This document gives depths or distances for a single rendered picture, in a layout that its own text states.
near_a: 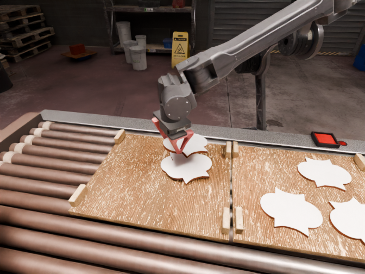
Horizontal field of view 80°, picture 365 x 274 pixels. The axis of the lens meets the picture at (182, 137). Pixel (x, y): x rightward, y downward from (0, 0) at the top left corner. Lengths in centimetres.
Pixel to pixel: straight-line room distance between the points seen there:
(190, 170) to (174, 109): 26
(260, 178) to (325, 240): 21
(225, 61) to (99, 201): 48
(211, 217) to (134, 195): 22
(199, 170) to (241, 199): 14
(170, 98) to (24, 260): 48
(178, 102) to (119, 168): 35
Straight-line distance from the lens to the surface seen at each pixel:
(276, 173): 73
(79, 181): 75
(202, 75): 51
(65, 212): 70
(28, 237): 68
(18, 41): 549
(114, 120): 99
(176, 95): 44
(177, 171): 66
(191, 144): 65
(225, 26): 527
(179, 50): 418
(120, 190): 65
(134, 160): 73
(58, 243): 64
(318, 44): 139
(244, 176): 69
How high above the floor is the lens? 142
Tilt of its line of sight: 37 degrees down
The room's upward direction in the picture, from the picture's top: straight up
